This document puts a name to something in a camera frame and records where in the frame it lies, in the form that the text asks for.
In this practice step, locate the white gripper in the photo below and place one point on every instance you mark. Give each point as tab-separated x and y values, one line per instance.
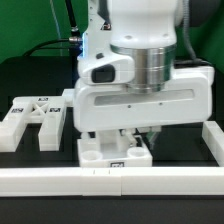
186	98

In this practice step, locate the white chair seat part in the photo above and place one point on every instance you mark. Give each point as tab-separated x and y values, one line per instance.
113	149

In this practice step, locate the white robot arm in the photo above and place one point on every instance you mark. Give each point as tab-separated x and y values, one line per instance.
141	29

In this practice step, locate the white right fence rail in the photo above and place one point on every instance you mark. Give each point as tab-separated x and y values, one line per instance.
213	136

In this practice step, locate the white fence rail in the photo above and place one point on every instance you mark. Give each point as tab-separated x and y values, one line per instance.
111	181
213	136

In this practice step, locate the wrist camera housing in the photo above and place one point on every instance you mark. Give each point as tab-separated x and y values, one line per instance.
109	69

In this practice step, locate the white front fence rail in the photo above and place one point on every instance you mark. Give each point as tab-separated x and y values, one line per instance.
111	181

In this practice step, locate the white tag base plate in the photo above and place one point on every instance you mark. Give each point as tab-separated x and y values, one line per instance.
68	94

